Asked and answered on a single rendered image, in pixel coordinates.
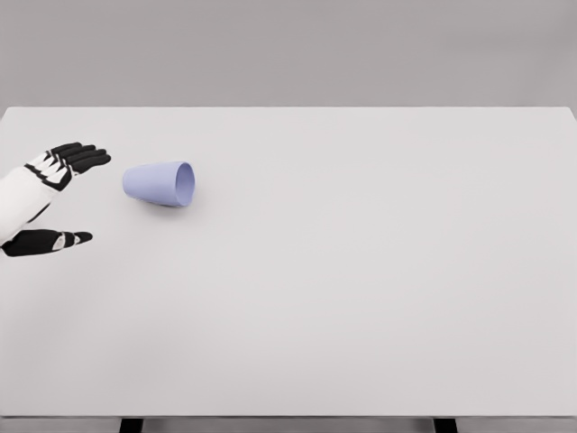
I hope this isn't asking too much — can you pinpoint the lavender plastic cup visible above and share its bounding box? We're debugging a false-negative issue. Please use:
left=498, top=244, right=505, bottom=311
left=122, top=160, right=197, bottom=209

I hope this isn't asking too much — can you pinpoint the white black-striped left robot hand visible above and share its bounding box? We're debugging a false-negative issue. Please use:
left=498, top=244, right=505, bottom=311
left=0, top=142, right=113, bottom=259

